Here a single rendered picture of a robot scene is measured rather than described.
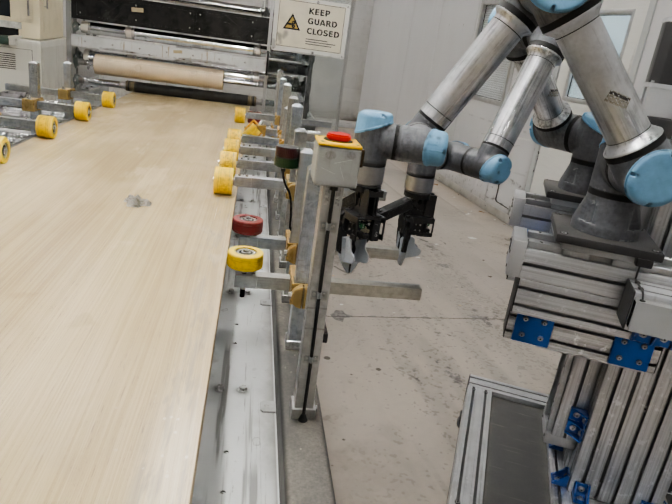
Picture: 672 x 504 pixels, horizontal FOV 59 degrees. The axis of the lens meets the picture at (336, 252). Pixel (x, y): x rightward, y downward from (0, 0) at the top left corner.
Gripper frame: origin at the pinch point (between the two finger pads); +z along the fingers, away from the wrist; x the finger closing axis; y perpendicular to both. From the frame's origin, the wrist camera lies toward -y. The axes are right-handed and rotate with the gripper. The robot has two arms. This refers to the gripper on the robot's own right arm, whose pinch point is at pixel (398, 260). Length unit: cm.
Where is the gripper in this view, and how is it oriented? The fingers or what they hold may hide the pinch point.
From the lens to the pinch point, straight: 164.9
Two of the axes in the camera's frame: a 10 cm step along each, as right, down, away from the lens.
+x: -1.2, -3.5, 9.3
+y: 9.8, 0.8, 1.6
